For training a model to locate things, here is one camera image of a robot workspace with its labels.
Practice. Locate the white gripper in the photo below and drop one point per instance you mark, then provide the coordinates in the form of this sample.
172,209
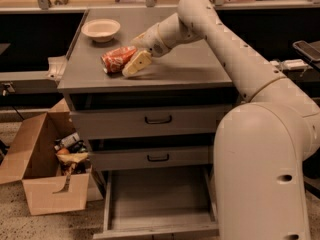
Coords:
152,41

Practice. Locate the red coke can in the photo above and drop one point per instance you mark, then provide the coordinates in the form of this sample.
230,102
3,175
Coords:
115,60

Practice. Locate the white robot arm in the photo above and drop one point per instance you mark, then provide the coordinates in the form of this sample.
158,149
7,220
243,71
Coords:
259,145

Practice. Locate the grey top drawer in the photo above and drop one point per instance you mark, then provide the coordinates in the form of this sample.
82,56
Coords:
145,122

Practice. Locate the grey drawer cabinet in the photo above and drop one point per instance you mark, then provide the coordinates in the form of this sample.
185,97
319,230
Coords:
189,76

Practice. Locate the grey open bottom drawer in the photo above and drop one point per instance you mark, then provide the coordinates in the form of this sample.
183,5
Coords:
173,203

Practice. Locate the white bowl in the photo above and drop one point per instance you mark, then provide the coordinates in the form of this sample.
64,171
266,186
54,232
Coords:
100,30

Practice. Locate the white bottle in box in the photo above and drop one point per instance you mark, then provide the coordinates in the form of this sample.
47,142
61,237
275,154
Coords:
67,141

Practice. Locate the yellow snack bag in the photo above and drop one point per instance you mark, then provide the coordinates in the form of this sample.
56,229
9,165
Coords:
69,162

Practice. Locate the white power strip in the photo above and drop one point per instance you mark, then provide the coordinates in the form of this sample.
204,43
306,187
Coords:
290,65

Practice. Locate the cardboard box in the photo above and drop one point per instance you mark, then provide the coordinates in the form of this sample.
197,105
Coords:
32,160

